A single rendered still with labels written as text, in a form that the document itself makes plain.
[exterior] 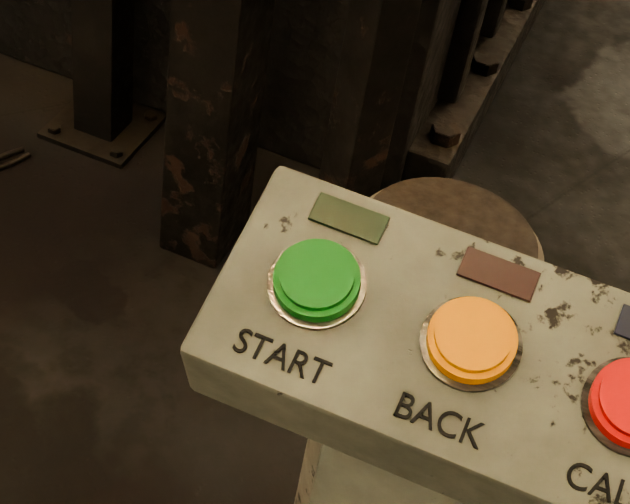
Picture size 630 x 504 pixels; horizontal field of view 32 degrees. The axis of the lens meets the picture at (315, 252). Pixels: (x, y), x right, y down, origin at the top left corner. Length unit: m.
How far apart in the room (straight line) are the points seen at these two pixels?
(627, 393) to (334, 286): 0.13
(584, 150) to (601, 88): 0.18
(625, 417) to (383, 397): 0.10
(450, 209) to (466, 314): 0.21
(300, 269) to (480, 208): 0.22
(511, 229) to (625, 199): 0.95
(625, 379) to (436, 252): 0.10
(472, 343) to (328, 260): 0.08
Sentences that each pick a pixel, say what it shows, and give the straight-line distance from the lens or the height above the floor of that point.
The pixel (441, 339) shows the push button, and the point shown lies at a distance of 0.48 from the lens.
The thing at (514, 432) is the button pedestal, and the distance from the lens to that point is 0.48.
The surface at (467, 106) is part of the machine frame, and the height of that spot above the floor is 0.07.
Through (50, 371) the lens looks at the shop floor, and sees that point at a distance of 1.25.
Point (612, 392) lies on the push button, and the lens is 0.49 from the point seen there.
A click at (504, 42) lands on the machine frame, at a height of 0.07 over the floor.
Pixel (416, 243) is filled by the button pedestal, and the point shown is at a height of 0.61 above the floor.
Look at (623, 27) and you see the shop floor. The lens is 2.04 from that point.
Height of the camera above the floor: 0.95
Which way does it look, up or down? 43 degrees down
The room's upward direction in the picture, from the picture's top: 10 degrees clockwise
